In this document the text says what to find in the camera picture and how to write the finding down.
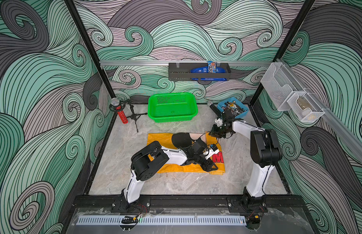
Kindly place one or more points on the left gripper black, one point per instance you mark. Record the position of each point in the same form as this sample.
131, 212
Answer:
207, 165

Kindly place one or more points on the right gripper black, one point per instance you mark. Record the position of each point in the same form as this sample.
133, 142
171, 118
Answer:
217, 130

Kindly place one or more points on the yellow pillowcase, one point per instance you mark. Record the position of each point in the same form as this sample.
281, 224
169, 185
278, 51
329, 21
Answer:
176, 140

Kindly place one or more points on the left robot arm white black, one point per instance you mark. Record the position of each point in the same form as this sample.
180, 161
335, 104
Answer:
149, 160

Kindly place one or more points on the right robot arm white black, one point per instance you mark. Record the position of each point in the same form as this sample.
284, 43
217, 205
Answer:
264, 151

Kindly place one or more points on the black remote control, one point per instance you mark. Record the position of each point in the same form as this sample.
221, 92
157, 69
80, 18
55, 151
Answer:
214, 108

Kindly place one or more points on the blue tray with small parts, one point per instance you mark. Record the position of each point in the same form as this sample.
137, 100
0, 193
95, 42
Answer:
238, 109

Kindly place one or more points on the blue snack packet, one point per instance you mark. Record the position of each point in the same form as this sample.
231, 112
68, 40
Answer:
212, 67

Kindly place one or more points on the green plastic basket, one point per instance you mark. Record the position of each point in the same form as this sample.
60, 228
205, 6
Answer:
172, 107

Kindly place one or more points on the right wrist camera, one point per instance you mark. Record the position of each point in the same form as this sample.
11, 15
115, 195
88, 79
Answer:
219, 122

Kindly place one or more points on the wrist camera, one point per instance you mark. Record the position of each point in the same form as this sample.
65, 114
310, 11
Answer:
210, 151
219, 122

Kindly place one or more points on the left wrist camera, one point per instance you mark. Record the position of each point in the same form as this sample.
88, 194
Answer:
210, 151

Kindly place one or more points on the large clear wall bin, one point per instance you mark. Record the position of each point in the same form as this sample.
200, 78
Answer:
278, 83

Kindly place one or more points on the black wall shelf basket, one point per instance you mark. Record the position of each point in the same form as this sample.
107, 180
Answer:
182, 73

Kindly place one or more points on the small clear wall bin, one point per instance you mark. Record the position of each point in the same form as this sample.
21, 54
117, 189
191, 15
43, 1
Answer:
305, 107

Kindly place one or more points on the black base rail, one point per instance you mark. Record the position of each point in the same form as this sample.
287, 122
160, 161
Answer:
152, 203

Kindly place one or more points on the aluminium wall rail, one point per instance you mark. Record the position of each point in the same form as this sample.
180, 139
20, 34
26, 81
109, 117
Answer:
178, 62

